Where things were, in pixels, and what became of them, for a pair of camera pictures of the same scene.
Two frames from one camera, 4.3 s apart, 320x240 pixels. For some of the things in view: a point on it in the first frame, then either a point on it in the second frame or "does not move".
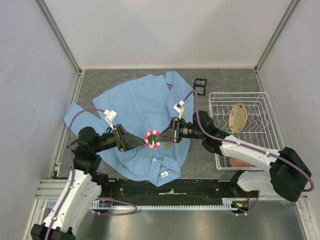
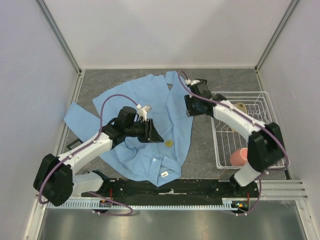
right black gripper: [171, 133] → [188, 99]
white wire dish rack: [249, 118] does not move
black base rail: [184, 190] does not move
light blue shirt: [142, 104] does not move
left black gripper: [126, 141] → [151, 134]
